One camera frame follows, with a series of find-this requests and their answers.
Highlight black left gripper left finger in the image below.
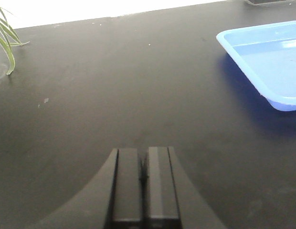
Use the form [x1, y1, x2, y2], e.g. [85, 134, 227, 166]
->
[31, 148, 143, 229]

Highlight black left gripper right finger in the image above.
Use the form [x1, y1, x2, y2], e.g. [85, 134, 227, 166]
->
[145, 146, 226, 229]

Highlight blue plastic tray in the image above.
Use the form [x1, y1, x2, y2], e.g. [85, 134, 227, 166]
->
[216, 21, 296, 112]

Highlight green plant leaves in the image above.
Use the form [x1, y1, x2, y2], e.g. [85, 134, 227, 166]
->
[0, 6, 29, 75]

